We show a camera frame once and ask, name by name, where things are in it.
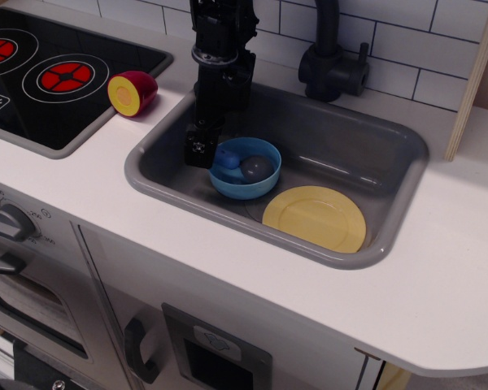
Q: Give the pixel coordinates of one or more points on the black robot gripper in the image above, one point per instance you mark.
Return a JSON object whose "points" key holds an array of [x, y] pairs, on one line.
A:
{"points": [[223, 86]]}

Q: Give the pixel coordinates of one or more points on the blue and grey toy spoon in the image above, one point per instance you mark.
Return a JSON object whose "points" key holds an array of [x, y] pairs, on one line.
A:
{"points": [[249, 170]]}

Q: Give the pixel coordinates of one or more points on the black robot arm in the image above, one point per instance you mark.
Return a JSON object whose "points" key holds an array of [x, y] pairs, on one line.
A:
{"points": [[221, 27]]}

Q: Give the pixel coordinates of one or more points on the blue plastic bowl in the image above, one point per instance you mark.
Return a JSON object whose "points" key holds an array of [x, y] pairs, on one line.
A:
{"points": [[245, 147]]}

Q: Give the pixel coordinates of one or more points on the grey plastic sink basin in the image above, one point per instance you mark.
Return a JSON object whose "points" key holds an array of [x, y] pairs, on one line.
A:
{"points": [[375, 163]]}

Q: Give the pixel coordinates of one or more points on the red yellow toy fruit half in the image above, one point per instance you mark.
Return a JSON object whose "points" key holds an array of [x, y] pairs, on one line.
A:
{"points": [[130, 92]]}

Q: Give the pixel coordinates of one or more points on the yellow plastic plate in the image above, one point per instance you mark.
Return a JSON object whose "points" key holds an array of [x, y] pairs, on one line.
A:
{"points": [[319, 215]]}

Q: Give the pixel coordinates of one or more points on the dark grey toy faucet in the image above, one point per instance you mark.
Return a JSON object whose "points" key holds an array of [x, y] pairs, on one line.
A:
{"points": [[324, 69]]}

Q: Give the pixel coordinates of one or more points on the black toy stovetop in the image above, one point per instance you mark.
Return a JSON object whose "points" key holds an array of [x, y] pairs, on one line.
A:
{"points": [[53, 81]]}

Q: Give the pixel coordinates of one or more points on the grey oven knob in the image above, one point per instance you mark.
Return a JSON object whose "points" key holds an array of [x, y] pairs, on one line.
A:
{"points": [[15, 225]]}

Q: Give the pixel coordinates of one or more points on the grey dishwasher control panel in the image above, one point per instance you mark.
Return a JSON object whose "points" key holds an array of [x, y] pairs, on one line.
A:
{"points": [[213, 358]]}

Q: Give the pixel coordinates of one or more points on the toy oven door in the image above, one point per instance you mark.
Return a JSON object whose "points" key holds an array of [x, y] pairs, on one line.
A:
{"points": [[50, 307]]}

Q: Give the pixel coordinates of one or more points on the dark grey cabinet handle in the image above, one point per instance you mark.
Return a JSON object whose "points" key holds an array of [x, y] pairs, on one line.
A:
{"points": [[134, 335]]}

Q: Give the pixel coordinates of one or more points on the grey oven door handle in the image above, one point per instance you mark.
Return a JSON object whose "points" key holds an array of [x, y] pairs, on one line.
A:
{"points": [[11, 264]]}

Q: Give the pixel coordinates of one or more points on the light wooden side post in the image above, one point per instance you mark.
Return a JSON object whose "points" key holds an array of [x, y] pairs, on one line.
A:
{"points": [[470, 93]]}

